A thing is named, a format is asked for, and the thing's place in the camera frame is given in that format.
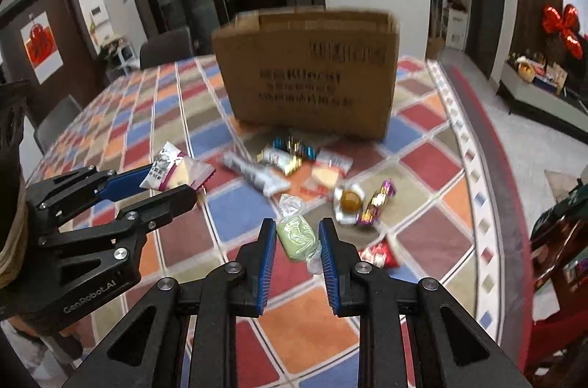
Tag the wooden chair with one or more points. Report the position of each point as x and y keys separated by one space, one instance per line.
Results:
x=556 y=241

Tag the red door poster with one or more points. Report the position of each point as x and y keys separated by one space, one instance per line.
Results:
x=41 y=48

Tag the green garment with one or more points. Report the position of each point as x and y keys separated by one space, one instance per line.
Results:
x=569 y=197

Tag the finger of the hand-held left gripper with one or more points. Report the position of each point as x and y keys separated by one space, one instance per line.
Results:
x=124 y=186
x=170 y=197

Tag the grey chair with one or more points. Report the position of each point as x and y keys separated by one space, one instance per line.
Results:
x=165 y=46
x=57 y=121

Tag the checkered tablecloth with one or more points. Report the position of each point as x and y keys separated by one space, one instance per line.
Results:
x=422 y=153

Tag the red snack packet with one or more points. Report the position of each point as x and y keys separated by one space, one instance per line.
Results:
x=381 y=255

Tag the white trolley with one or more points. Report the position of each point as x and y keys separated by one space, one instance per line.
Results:
x=117 y=55

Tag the round golden jelly cup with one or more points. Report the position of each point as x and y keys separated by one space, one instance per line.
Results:
x=349 y=200

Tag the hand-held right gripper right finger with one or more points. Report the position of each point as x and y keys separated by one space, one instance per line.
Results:
x=328 y=264

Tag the gold white snack packet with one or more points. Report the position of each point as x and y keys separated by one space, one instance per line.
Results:
x=278 y=160

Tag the white low cabinet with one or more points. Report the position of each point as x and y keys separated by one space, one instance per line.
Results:
x=537 y=98

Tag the brown wooden door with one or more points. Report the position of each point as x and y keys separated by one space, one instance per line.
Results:
x=69 y=29

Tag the blue gold snack packet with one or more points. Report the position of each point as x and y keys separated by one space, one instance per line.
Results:
x=301 y=147

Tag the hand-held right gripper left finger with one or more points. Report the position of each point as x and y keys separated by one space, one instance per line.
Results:
x=267 y=264

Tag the cardboard box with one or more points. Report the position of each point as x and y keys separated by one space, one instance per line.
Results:
x=303 y=85

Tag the red bow balloon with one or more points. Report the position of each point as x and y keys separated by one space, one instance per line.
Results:
x=562 y=27

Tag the clear packet yellow cake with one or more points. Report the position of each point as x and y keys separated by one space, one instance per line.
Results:
x=328 y=174

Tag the grey snack packet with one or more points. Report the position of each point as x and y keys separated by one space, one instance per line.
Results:
x=252 y=174

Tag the green candy packet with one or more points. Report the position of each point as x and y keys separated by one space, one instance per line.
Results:
x=298 y=236

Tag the purple gold candy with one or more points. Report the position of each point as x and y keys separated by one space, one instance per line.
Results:
x=376 y=199

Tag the white storage drawer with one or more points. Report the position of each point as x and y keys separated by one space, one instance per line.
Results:
x=455 y=27

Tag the fruit basket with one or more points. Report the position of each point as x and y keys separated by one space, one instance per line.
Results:
x=526 y=70

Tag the white purple snack packet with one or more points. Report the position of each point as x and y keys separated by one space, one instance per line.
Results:
x=177 y=170

